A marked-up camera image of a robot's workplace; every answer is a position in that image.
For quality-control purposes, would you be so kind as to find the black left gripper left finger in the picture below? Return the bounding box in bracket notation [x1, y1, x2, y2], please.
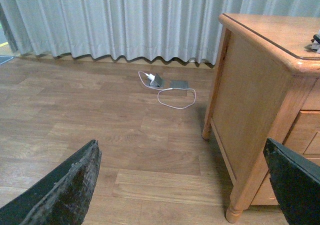
[0, 140, 102, 225]

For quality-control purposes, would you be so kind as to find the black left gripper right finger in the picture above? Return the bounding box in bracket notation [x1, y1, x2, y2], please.
[263, 138, 320, 225]

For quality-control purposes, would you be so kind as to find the wooden drawer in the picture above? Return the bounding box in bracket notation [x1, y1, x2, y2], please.
[283, 110, 320, 159]

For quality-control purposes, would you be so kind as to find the white charger with black cable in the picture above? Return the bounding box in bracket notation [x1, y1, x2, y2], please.
[311, 30, 320, 54]

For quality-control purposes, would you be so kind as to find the wooden dresser cabinet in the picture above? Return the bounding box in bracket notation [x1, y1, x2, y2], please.
[202, 13, 320, 224]

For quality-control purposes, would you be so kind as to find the closed metal floor plate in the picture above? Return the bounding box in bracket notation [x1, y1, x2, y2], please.
[169, 80, 189, 89]

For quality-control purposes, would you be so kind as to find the open metal floor socket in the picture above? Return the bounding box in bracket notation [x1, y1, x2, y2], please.
[147, 73, 165, 88]

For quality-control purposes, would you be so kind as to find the dark floor mat corner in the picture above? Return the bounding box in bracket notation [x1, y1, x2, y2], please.
[0, 55, 14, 65]

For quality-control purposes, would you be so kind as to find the light grey curtain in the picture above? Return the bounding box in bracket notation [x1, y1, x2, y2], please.
[0, 0, 320, 63]

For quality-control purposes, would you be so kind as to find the white charging cable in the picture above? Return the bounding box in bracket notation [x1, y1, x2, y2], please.
[138, 70, 196, 110]

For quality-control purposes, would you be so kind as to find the white wall charger plug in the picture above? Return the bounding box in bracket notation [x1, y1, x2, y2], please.
[147, 73, 156, 82]

